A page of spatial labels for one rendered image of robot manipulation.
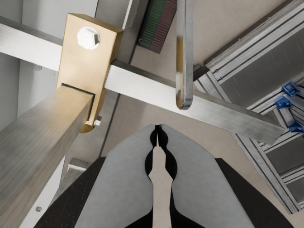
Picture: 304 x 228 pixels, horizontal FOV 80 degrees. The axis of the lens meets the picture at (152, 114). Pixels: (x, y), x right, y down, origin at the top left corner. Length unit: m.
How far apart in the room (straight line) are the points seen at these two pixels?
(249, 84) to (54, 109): 0.91
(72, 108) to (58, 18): 0.31
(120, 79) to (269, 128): 0.20
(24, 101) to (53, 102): 0.38
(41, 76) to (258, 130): 0.46
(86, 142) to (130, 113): 0.76
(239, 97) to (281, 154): 0.48
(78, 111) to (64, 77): 0.06
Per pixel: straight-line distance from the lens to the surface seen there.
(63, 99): 0.20
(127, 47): 0.35
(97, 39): 0.20
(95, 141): 0.45
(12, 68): 0.52
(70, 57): 0.22
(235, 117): 0.26
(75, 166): 0.48
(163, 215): 1.90
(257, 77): 1.00
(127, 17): 0.25
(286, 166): 1.42
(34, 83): 0.53
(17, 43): 0.25
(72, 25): 0.21
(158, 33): 0.35
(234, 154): 1.49
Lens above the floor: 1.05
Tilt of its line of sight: 63 degrees down
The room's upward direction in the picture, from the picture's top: 179 degrees clockwise
